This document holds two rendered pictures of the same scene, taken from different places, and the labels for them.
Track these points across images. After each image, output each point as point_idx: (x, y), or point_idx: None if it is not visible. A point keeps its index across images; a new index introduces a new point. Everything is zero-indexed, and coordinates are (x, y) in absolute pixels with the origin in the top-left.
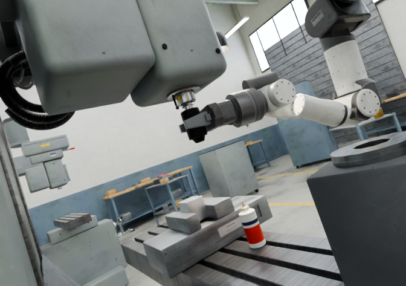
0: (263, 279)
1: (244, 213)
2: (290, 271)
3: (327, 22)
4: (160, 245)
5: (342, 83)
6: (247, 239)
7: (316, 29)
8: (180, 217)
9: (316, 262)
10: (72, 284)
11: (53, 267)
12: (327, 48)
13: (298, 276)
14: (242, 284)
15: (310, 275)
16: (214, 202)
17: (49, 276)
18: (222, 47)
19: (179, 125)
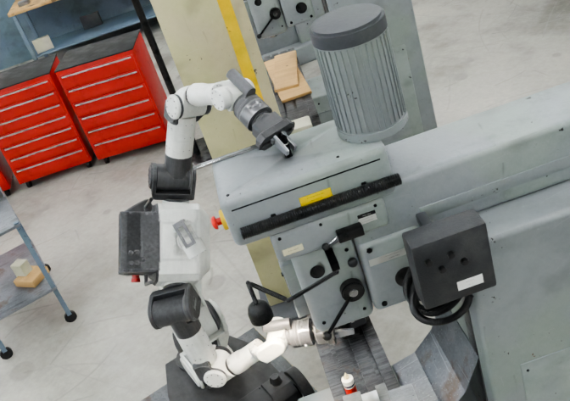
0: (371, 362)
1: (349, 375)
2: (358, 359)
3: (199, 303)
4: (410, 392)
5: (213, 348)
6: (356, 391)
7: (197, 311)
8: (386, 389)
9: (345, 358)
10: (462, 360)
11: (468, 351)
12: (200, 326)
13: (358, 354)
14: (380, 364)
15: (354, 352)
16: (355, 397)
17: (455, 322)
18: (250, 320)
19: (353, 328)
